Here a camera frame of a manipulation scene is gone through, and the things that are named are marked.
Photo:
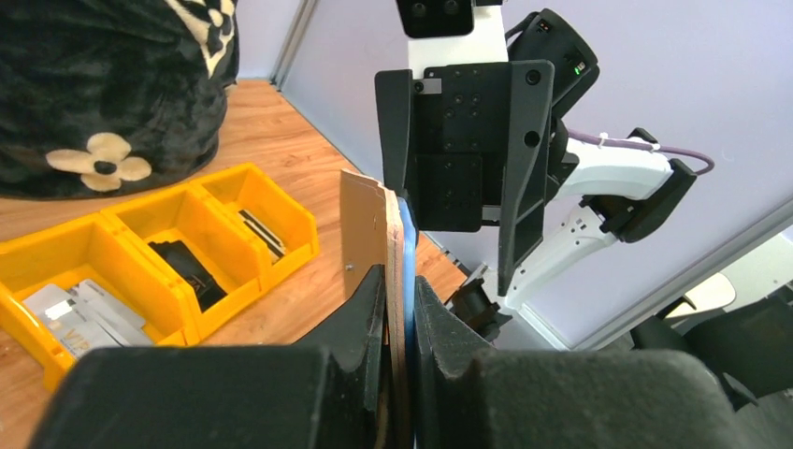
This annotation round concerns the pink leather card holder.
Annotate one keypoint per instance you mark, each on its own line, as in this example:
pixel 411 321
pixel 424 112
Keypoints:
pixel 373 233

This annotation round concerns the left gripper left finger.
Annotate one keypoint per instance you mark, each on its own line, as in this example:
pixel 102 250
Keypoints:
pixel 327 390

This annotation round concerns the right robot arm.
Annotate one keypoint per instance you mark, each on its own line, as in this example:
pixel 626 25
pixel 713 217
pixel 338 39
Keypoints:
pixel 599 190

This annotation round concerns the black floral blanket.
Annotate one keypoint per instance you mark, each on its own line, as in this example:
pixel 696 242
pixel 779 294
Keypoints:
pixel 112 98

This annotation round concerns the yellow plastic end bin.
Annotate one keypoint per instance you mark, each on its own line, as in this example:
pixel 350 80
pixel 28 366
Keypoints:
pixel 247 187

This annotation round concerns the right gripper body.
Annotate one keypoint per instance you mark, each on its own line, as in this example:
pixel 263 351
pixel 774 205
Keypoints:
pixel 468 146

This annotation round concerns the black office chair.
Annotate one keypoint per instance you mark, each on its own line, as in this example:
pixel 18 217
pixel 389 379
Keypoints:
pixel 748 350

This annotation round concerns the black cards in bin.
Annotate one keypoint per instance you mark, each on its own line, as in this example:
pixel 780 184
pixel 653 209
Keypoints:
pixel 176 253

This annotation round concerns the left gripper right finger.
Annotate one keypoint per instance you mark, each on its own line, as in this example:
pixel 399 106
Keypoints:
pixel 469 394

